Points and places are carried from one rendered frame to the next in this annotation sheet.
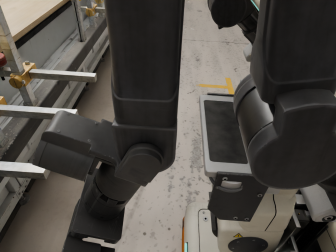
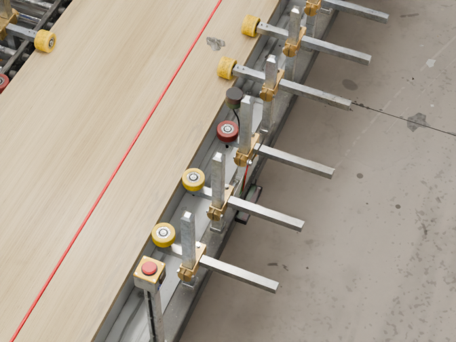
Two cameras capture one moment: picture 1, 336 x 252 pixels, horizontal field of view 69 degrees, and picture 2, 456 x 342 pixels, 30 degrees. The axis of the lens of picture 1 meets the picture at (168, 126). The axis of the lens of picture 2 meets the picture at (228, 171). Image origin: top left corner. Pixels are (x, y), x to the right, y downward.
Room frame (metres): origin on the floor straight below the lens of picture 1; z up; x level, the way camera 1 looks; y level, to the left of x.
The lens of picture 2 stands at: (0.57, 0.00, 3.34)
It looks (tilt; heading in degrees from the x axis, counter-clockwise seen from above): 54 degrees down; 20
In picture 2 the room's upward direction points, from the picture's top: 2 degrees clockwise
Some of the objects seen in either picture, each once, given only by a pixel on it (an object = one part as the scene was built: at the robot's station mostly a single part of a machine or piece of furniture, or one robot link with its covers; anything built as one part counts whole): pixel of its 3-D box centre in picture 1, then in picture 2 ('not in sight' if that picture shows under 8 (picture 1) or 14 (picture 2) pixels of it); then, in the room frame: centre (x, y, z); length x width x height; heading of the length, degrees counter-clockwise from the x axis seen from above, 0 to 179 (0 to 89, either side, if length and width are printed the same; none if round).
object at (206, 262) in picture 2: (104, 10); (217, 266); (1.92, 0.53, 0.81); 0.43 x 0.03 x 0.04; 89
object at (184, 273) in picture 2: (91, 10); (191, 261); (1.90, 0.61, 0.81); 0.14 x 0.06 x 0.05; 179
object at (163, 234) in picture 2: not in sight; (163, 240); (1.92, 0.73, 0.85); 0.08 x 0.08 x 0.11
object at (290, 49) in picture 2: not in sight; (294, 41); (2.90, 0.60, 0.95); 0.14 x 0.06 x 0.05; 179
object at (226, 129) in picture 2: not in sight; (227, 137); (2.42, 0.69, 0.85); 0.08 x 0.08 x 0.11
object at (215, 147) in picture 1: (234, 144); not in sight; (0.40, -0.15, 0.99); 0.28 x 0.16 x 0.22; 179
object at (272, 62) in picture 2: not in sight; (269, 100); (2.63, 0.61, 0.88); 0.04 x 0.04 x 0.48; 89
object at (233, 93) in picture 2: not in sight; (233, 113); (2.38, 0.66, 1.05); 0.06 x 0.06 x 0.22; 89
